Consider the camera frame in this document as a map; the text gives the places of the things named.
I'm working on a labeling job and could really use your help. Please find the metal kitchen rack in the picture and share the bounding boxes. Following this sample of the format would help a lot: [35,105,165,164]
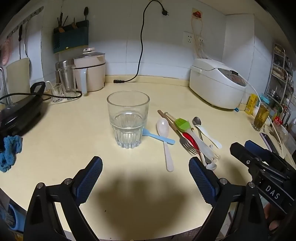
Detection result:
[265,43,296,130]

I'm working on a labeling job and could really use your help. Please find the green silicone basting brush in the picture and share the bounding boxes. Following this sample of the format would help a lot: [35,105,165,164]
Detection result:
[175,118,215,161]

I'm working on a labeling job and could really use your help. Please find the red-handled metal fork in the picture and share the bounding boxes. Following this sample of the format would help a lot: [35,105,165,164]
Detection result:
[179,132,200,155]

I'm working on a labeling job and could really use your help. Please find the clear glass tumbler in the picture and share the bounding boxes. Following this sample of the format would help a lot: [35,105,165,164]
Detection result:
[107,91,150,149]

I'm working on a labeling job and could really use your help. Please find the light blue packet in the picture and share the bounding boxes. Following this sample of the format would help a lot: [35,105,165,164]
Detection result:
[259,94,272,106]

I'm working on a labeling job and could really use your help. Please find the beige electric pot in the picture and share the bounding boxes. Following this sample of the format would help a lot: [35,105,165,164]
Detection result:
[73,48,106,95]

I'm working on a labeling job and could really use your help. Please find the glass of tea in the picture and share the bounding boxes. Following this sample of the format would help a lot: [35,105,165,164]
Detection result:
[252,102,271,132]

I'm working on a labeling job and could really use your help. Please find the dark chopsticks bundle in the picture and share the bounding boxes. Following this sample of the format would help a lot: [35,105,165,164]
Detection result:
[57,11,68,28]

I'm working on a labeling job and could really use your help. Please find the dark green utensil holder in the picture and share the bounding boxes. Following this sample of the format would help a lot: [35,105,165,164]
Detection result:
[53,20,89,54]

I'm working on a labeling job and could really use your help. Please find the hanging black-handled utensil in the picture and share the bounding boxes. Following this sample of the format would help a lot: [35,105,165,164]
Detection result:
[18,24,23,59]

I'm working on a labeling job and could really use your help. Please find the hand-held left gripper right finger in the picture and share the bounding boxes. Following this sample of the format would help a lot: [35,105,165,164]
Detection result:
[188,157,270,241]

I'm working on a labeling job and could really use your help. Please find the yellow carton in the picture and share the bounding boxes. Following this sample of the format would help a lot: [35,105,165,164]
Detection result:
[245,93,258,115]

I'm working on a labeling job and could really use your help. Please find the white rice cooker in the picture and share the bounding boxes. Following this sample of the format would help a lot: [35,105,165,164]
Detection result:
[189,58,248,109]

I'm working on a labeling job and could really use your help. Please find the black griddle cable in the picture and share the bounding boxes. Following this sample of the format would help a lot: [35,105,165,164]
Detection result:
[0,91,83,102]

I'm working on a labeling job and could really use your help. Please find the small glass cup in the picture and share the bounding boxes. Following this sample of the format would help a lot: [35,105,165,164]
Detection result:
[46,81,64,102]

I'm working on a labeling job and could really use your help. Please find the white plastic spork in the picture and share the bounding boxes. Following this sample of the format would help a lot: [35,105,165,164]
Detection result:
[196,125,222,149]

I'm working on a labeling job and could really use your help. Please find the metal spoon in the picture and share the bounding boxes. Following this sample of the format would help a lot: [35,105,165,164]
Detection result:
[192,117,210,163]

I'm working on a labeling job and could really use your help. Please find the blue cloth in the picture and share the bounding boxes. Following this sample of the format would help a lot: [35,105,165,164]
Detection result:
[0,135,23,173]

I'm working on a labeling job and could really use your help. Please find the light blue plastic spork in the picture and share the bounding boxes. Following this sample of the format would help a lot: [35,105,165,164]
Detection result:
[142,128,176,145]

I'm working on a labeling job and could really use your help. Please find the red wall sticker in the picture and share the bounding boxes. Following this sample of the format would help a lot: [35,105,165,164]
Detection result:
[191,8,203,20]

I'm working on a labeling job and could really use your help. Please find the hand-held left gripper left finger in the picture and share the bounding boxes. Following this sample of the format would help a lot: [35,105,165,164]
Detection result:
[23,156,103,241]

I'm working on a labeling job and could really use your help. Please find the black power cable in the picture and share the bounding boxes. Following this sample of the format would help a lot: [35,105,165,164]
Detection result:
[113,0,169,84]

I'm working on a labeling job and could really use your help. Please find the pink hanging pad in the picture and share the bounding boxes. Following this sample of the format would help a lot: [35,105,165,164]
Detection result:
[0,38,12,65]

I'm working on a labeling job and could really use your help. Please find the brown wooden chopstick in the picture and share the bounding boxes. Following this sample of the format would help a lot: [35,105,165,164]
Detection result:
[158,110,185,139]
[164,112,183,132]

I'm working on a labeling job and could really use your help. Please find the cream wall cable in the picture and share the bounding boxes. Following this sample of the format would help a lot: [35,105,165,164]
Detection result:
[191,16,210,60]

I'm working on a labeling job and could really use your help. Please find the black electric griddle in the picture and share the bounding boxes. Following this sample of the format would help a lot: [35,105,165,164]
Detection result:
[0,82,46,136]

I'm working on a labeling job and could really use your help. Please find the white cutting board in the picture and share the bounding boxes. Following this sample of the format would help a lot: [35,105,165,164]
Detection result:
[6,58,31,102]

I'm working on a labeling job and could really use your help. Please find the person's right hand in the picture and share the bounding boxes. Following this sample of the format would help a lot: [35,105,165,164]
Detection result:
[265,204,285,232]

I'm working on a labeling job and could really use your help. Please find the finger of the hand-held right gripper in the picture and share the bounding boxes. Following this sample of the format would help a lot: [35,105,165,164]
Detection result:
[230,142,257,166]
[244,140,281,163]

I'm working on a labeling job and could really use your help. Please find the smartphone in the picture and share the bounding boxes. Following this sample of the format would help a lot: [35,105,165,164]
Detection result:
[259,132,279,153]

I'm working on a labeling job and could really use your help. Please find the tall glass jar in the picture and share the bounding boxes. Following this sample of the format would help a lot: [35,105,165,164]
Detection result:
[58,65,77,98]

